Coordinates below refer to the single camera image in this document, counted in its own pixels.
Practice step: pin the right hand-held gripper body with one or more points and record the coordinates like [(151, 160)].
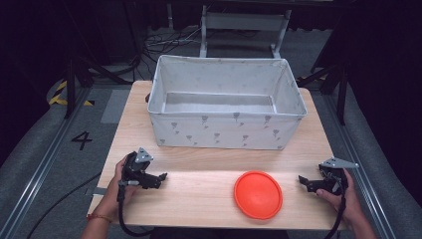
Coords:
[(331, 177)]

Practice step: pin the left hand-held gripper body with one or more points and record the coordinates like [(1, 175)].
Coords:
[(136, 170)]

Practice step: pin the orange round flying disc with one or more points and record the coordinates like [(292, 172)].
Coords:
[(258, 195)]

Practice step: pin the white fabric storage box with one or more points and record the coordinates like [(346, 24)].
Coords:
[(219, 131)]

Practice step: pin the person's right hand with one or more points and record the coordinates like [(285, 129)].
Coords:
[(350, 202)]

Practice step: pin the person's left hand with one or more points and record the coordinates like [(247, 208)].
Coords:
[(114, 194)]

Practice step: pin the grey tape piece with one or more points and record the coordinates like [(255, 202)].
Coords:
[(100, 191)]

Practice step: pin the black tripod stand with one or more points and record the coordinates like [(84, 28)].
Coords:
[(70, 86), (341, 89)]

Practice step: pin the yellow and black floor tape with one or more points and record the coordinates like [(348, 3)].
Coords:
[(58, 96)]

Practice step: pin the grey metal stand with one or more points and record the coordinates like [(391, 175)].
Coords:
[(244, 21)]

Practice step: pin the grey metal floor rail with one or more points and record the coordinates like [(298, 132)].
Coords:
[(360, 166), (40, 169)]

